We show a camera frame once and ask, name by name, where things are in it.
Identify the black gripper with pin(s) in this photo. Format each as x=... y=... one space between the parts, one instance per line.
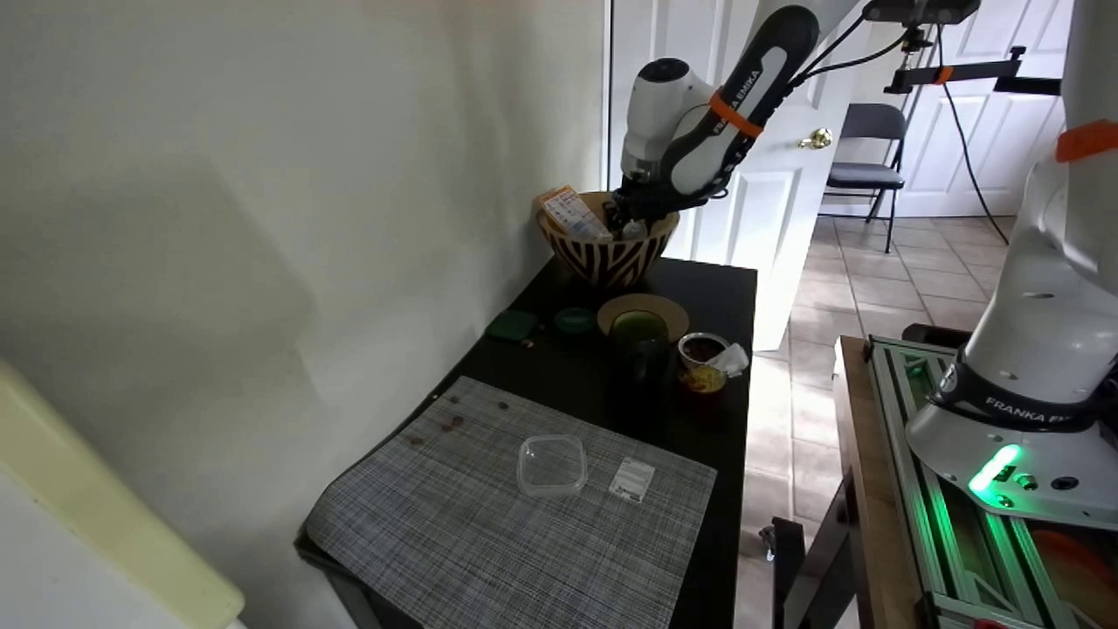
x=637 y=202

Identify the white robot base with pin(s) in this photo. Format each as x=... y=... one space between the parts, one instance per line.
x=1010 y=422

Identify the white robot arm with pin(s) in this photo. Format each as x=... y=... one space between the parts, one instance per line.
x=685 y=139

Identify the black mug green inside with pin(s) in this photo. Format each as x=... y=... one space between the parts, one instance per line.
x=637 y=353

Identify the zebra pattern woven basket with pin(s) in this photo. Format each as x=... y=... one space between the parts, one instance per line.
x=615 y=265

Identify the white box in basket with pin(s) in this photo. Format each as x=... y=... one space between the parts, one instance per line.
x=573 y=214

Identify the round cork coaster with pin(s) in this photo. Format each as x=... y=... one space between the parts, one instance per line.
x=652 y=306

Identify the white door with knob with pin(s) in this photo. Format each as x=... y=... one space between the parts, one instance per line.
x=768 y=211

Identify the round green lid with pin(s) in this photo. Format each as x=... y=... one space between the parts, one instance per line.
x=573 y=322

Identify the black side table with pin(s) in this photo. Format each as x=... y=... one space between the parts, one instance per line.
x=573 y=375

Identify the small green square lid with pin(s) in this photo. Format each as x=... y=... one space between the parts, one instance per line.
x=512 y=325

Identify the open tin of nuts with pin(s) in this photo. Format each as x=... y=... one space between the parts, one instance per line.
x=707 y=360

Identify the black folding chair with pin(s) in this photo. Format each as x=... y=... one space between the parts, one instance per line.
x=879 y=167

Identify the white label sticker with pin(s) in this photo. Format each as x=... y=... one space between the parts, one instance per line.
x=635 y=481

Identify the clear plastic container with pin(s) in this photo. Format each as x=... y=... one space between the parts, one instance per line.
x=550 y=466

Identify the grey woven placemat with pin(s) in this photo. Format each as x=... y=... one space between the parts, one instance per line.
x=437 y=527

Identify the wooden workbench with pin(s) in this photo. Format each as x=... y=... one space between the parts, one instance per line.
x=910 y=549

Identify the black camera boom stand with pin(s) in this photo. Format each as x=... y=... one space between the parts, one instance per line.
x=950 y=11

